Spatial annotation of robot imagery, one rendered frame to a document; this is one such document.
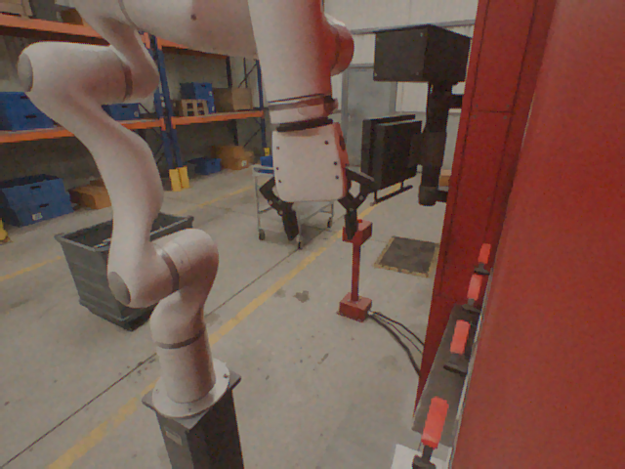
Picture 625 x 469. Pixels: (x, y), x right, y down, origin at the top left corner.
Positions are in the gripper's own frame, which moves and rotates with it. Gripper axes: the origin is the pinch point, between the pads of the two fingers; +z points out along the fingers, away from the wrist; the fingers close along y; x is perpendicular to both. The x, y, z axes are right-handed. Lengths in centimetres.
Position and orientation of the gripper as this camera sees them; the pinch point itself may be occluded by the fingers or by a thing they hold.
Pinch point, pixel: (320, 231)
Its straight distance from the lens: 49.2
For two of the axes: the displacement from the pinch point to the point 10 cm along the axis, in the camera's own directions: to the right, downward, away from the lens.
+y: -9.5, 0.1, 3.2
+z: 1.4, 9.1, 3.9
